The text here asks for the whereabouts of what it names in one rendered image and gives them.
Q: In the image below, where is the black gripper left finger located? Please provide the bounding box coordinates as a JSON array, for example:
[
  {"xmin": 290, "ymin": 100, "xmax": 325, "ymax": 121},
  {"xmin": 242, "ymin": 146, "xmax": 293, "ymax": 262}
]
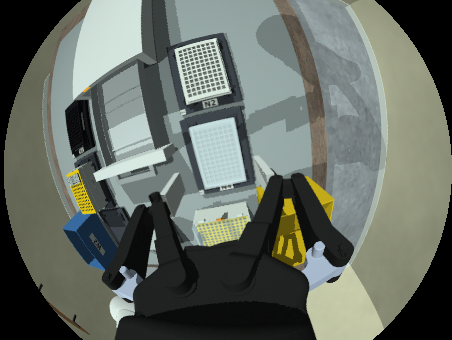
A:
[{"xmin": 102, "ymin": 172, "xmax": 192, "ymax": 303}]

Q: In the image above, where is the blue bin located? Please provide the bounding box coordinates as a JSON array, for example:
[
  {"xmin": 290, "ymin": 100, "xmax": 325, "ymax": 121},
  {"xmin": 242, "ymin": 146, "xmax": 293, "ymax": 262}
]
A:
[{"xmin": 62, "ymin": 212, "xmax": 117, "ymax": 271}]

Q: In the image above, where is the grey bench mat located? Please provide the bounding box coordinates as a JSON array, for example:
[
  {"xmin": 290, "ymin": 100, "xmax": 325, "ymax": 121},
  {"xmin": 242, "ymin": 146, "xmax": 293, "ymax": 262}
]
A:
[{"xmin": 51, "ymin": 0, "xmax": 312, "ymax": 250}]

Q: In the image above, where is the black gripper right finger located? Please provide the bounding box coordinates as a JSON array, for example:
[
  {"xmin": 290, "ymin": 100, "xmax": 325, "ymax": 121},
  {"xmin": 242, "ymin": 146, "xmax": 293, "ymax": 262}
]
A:
[{"xmin": 218, "ymin": 155, "xmax": 354, "ymax": 292}]

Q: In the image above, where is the black assay plate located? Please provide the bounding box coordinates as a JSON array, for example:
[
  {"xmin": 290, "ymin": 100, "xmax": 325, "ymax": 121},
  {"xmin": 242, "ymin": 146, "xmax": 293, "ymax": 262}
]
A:
[{"xmin": 65, "ymin": 100, "xmax": 87, "ymax": 152}]

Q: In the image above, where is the yellow open-top bin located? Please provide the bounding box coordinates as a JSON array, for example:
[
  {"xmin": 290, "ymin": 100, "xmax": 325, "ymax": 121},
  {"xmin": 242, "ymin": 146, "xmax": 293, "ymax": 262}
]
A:
[{"xmin": 256, "ymin": 176, "xmax": 334, "ymax": 267}]

